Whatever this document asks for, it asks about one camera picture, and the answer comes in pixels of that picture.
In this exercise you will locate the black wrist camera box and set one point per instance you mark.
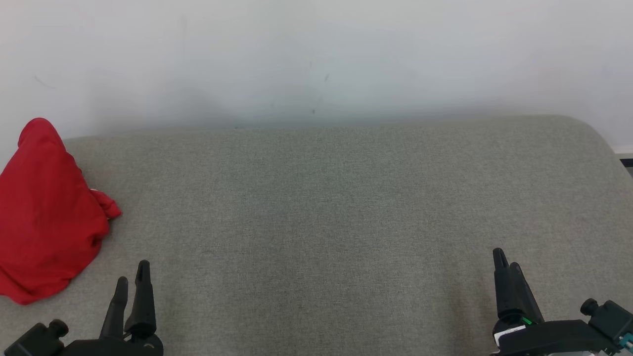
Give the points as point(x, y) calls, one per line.
point(34, 341)
point(610, 316)

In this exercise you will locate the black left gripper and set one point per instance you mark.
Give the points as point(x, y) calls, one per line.
point(113, 347)

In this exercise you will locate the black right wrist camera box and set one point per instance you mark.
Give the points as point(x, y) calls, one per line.
point(610, 316)

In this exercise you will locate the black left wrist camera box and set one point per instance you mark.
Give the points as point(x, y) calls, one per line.
point(34, 341)

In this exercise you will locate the red jersey with white sleeves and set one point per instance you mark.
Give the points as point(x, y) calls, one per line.
point(44, 217)

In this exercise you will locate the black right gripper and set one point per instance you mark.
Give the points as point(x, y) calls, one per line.
point(554, 336)

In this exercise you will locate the black baseboard strip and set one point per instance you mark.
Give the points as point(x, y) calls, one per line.
point(627, 161)

